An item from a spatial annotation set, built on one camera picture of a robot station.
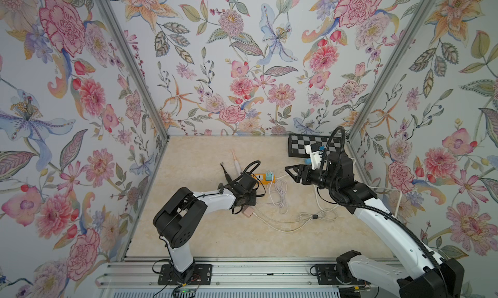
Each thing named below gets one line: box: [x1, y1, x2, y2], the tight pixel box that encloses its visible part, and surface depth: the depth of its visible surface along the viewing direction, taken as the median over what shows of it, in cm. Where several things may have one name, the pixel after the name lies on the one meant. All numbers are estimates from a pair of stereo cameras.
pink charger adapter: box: [241, 205, 255, 219], surface depth 90 cm
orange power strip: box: [250, 173, 276, 185], surface depth 100 cm
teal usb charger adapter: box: [265, 172, 275, 181], surface depth 98 cm
